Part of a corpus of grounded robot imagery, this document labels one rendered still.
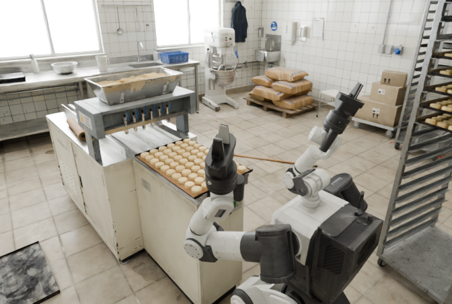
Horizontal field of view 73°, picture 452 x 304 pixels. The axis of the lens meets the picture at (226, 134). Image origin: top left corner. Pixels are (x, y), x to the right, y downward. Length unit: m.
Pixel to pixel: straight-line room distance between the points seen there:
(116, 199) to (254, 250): 1.35
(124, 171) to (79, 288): 0.86
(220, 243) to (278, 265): 0.21
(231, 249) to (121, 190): 1.25
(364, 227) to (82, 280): 1.96
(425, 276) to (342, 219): 1.48
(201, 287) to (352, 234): 1.12
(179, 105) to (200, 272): 1.12
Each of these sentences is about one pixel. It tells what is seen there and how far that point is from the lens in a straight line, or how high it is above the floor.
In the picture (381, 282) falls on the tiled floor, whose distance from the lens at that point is 2.56.
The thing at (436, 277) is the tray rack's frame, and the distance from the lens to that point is 2.53.
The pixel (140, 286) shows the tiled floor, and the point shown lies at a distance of 2.37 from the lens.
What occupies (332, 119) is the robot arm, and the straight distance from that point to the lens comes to 1.28.
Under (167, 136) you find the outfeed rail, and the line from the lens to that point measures 2.22.
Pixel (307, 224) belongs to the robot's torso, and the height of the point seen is 1.12.
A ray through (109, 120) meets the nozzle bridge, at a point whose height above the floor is 1.09.
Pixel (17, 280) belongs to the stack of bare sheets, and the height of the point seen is 0.02.
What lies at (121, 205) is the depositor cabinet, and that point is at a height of 0.52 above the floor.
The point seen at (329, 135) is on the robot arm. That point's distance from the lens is 1.27.
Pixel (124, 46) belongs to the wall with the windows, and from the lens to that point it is 5.44.
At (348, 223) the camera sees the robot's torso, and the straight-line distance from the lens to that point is 1.07.
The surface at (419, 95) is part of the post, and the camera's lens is 2.01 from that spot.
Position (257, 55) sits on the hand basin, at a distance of 6.50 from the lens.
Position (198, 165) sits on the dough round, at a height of 0.90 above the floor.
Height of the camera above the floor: 1.74
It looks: 23 degrees down
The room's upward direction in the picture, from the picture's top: straight up
